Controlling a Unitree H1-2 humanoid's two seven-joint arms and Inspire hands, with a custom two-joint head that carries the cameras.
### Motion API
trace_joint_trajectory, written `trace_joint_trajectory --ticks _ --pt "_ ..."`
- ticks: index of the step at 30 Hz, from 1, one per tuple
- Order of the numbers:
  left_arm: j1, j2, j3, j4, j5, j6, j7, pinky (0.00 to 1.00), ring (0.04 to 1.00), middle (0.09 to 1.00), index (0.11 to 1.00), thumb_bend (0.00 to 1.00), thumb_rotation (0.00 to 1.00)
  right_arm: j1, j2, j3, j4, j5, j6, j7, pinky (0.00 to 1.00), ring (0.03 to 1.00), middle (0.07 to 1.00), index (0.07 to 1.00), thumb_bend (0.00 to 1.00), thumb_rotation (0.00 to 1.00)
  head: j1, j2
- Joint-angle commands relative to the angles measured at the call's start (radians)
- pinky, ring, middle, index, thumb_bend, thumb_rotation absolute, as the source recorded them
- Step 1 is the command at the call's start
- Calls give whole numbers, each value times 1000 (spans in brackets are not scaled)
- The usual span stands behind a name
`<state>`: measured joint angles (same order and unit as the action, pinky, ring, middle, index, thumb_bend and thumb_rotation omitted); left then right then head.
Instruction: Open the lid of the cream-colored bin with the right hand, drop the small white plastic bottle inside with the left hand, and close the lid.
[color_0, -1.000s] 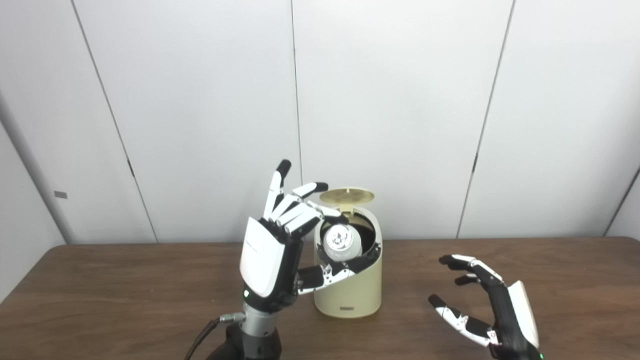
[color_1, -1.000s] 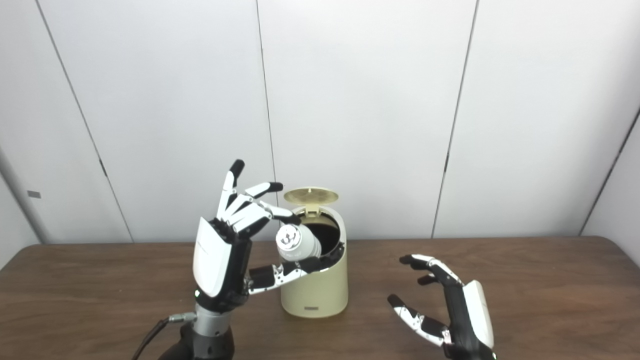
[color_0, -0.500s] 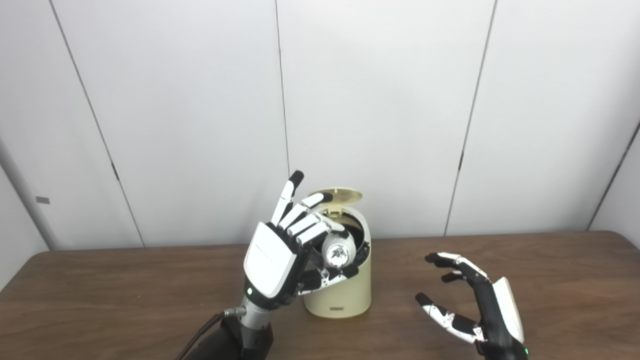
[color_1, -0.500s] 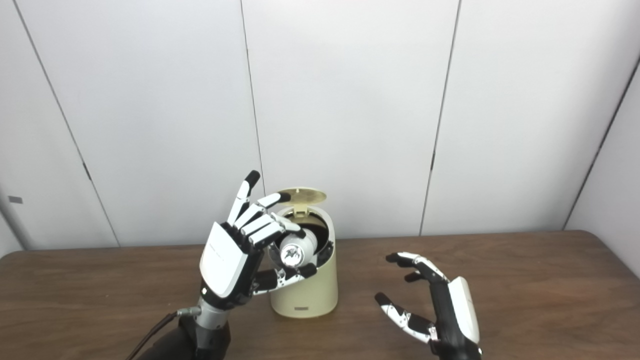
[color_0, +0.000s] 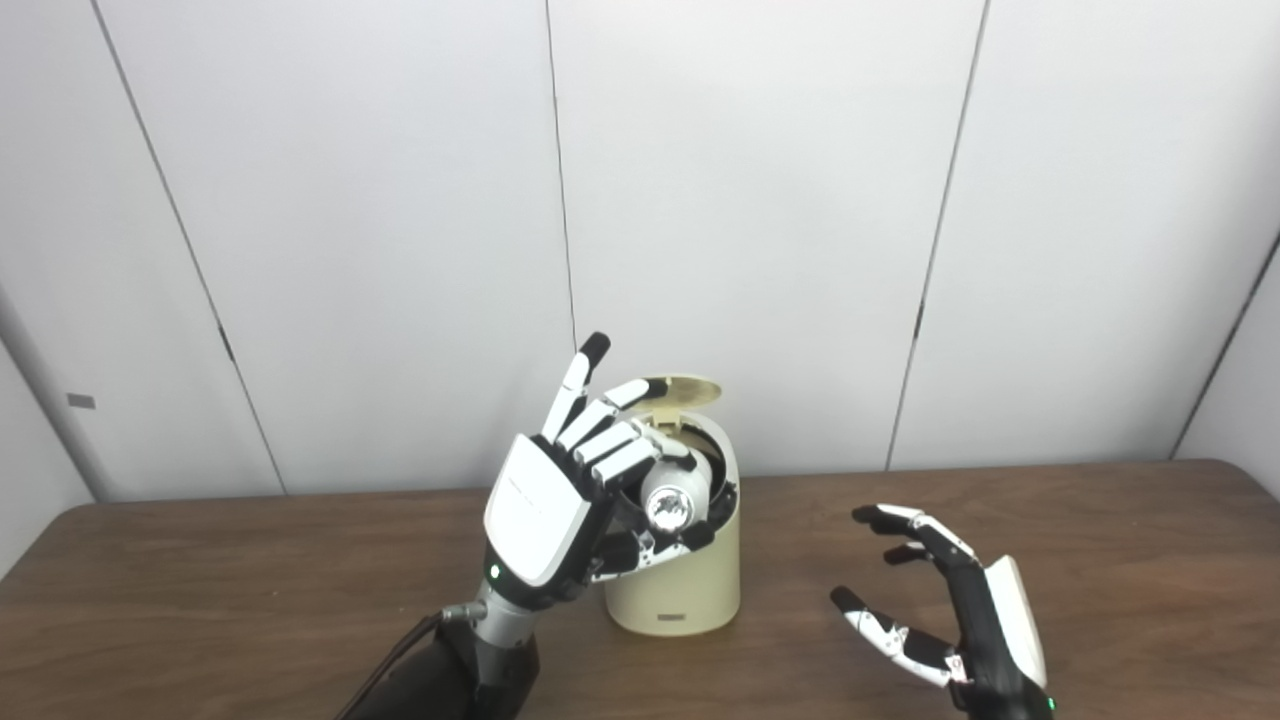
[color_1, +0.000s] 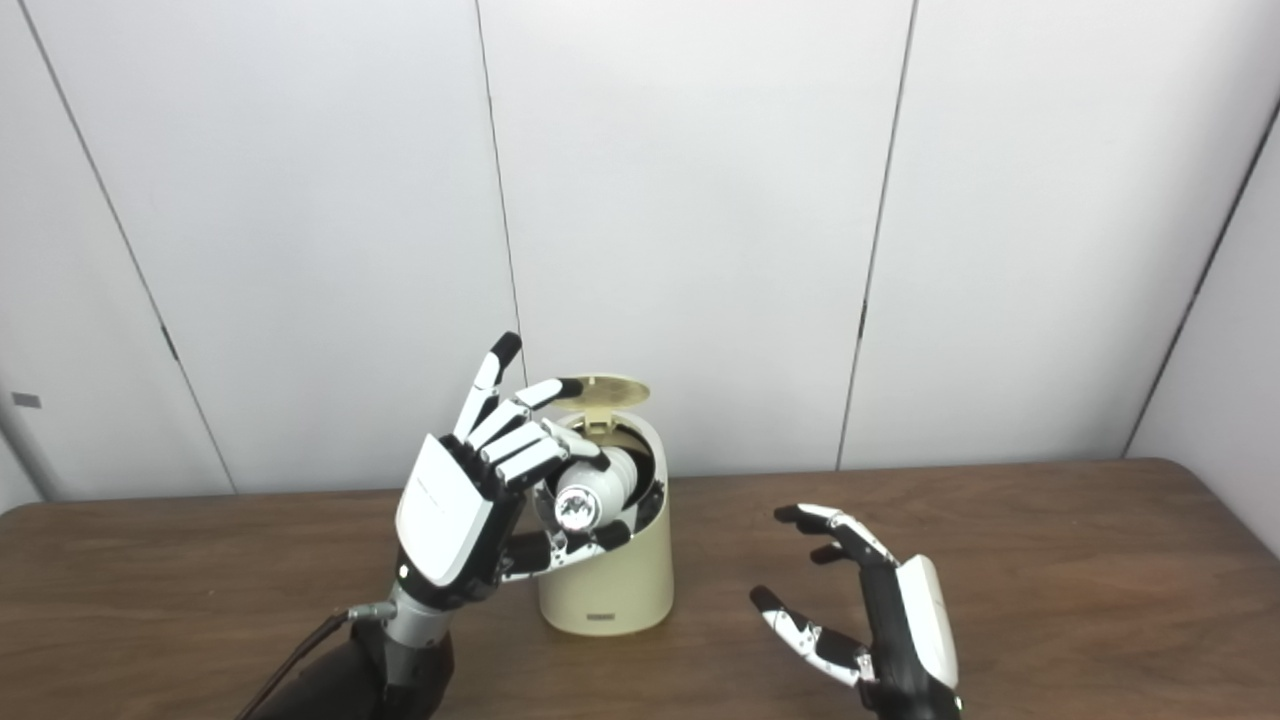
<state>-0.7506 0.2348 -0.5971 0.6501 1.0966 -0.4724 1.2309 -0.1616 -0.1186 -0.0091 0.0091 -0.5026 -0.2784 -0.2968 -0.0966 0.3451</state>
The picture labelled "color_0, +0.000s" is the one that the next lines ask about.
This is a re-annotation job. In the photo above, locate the cream round bin lid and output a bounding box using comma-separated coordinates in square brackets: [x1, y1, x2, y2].
[640, 374, 723, 416]

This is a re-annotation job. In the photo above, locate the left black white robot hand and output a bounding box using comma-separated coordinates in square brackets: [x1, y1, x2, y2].
[483, 332, 721, 611]

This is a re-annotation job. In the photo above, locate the cream-colored round bin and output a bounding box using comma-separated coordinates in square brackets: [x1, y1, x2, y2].
[603, 410, 743, 637]

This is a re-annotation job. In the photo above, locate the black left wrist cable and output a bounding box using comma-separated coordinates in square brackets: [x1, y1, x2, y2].
[333, 600, 491, 720]

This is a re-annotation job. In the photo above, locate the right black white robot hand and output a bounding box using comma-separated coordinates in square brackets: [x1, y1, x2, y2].
[829, 503, 1056, 720]

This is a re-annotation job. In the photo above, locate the black bin liner bag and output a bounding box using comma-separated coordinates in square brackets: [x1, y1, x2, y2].
[610, 430, 739, 561]

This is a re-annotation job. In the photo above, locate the small white plastic bottle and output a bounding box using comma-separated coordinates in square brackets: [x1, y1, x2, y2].
[640, 455, 713, 536]

